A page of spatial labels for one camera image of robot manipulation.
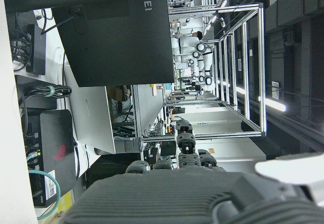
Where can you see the white humanoid robot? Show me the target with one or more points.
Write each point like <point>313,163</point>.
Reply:
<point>184,44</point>

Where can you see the silver monitor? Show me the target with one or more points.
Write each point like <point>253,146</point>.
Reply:
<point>93,112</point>

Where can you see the black Huawei monitor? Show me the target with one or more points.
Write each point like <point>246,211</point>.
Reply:
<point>114,44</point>

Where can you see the person with black hair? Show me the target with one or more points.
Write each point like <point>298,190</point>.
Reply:
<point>198,35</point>

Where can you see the black computer with red logo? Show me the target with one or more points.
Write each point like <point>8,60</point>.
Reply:
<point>58,145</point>

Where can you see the ceiling light strip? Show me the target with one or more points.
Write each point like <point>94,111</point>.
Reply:
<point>274,104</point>

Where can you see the black docking box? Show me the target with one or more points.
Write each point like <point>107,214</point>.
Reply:
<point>38,52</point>

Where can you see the aluminium profile frame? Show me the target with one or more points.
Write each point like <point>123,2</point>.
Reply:
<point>261,69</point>

